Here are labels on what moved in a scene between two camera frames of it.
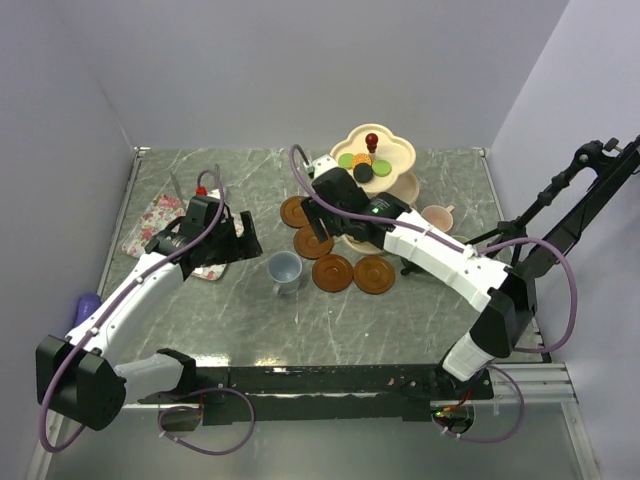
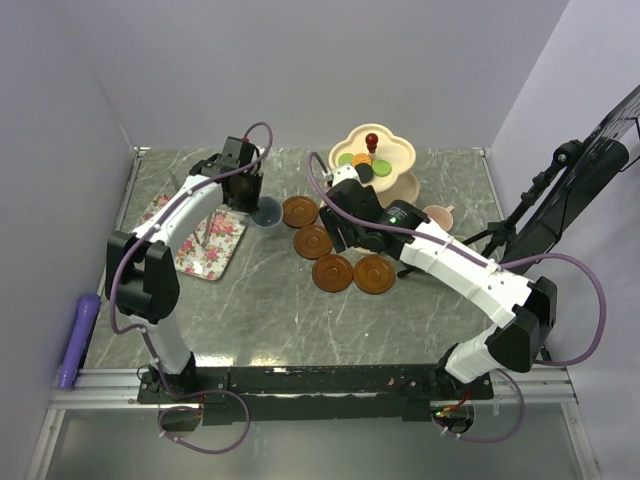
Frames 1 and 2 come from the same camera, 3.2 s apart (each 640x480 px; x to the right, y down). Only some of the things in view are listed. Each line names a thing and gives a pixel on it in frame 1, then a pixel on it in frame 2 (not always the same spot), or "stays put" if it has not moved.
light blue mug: [284, 270] -> [269, 213]
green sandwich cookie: [345, 161] stays put
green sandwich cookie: [381, 168] stays put
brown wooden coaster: [293, 213] stays put
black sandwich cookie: [363, 172] stays put
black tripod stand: [584, 155] -> [498, 234]
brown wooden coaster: [307, 244] stays put
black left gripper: [243, 247] -> [252, 205]
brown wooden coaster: [374, 275] stays put
